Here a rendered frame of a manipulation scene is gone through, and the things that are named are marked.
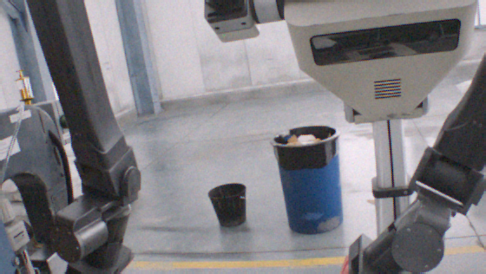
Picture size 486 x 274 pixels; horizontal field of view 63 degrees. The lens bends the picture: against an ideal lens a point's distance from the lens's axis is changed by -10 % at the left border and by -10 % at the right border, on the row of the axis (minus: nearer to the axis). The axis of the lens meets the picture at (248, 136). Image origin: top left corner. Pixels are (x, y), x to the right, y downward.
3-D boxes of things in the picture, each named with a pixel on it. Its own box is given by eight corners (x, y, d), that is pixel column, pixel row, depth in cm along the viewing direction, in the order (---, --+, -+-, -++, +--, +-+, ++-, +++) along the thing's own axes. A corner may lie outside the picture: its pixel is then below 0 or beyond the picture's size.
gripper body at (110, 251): (64, 272, 61) (70, 236, 59) (98, 240, 71) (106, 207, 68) (100, 291, 61) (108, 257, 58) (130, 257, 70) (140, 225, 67)
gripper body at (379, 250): (351, 281, 50) (394, 241, 47) (352, 240, 59) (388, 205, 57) (390, 309, 50) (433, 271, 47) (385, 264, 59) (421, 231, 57)
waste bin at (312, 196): (350, 204, 322) (341, 121, 307) (349, 236, 274) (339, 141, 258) (288, 208, 334) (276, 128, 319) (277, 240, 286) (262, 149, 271)
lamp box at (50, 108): (75, 140, 84) (65, 97, 82) (62, 146, 80) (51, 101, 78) (49, 143, 86) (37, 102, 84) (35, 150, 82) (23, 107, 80)
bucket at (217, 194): (255, 212, 340) (250, 181, 334) (246, 229, 312) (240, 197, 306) (220, 213, 348) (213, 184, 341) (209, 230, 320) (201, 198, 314)
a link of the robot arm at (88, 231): (141, 164, 60) (95, 152, 62) (88, 191, 49) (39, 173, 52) (141, 238, 63) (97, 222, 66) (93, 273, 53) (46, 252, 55)
